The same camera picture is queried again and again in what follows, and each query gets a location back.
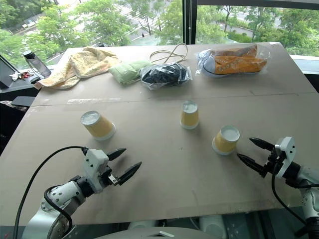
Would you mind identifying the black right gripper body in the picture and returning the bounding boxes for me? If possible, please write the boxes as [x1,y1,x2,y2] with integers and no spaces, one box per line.
[263,145,285,178]

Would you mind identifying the black items in clear bag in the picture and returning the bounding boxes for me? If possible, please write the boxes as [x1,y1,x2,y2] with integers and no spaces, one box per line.
[139,62,193,91]

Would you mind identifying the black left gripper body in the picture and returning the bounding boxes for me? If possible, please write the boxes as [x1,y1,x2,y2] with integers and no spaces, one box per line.
[100,159,120,187]

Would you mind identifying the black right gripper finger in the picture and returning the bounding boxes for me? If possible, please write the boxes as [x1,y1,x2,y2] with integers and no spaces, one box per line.
[249,137,275,151]
[236,153,266,178]

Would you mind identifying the grey robot torso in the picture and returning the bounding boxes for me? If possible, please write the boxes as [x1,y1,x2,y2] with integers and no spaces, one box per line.
[94,226,208,239]

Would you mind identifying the orange canvas sneaker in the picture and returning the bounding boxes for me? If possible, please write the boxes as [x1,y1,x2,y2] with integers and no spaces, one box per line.
[202,55,268,76]
[210,44,259,58]

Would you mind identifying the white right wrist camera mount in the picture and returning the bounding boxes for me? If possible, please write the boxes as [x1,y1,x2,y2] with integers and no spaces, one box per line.
[274,136,296,179]

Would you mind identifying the flat black box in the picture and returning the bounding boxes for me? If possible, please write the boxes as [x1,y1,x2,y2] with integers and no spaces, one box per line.
[11,96,36,108]

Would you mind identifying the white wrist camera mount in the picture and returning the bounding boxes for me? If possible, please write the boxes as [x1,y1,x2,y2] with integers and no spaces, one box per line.
[274,136,296,179]
[83,148,111,194]

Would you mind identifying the pale yellow towel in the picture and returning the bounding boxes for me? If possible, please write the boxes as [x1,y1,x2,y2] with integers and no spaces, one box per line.
[34,46,122,90]

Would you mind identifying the light green folded cloth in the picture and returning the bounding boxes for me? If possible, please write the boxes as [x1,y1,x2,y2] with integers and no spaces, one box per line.
[108,59,153,86]

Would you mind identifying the white rounded shape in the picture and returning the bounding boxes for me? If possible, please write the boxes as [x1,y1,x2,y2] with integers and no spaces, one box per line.
[128,220,157,230]
[198,215,228,239]

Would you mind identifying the keys with red tag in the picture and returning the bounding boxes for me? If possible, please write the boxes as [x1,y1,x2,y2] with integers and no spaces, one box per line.
[9,70,34,81]

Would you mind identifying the clear bottle with black cap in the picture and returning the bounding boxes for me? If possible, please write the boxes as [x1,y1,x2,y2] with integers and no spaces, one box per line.
[22,50,52,79]

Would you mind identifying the black window frame post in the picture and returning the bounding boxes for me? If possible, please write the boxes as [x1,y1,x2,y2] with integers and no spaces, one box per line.
[182,0,198,46]

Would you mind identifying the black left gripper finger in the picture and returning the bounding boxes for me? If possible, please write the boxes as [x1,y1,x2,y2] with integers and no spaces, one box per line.
[117,161,143,186]
[107,148,128,161]

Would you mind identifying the dark side cabinet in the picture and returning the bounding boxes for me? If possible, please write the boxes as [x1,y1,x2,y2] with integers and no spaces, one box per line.
[0,99,33,155]

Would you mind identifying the clear plastic shoe bag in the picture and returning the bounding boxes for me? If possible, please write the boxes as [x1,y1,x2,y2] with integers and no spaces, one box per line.
[195,43,272,79]

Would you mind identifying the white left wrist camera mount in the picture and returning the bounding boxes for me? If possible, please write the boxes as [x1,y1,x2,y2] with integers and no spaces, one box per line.
[83,148,111,194]

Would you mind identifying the beige looped cord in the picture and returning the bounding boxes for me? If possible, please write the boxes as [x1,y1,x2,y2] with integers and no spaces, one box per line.
[149,42,189,64]

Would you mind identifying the yellow paper cup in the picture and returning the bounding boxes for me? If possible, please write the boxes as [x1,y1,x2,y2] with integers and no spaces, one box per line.
[179,100,200,130]
[211,124,241,156]
[80,110,117,142]

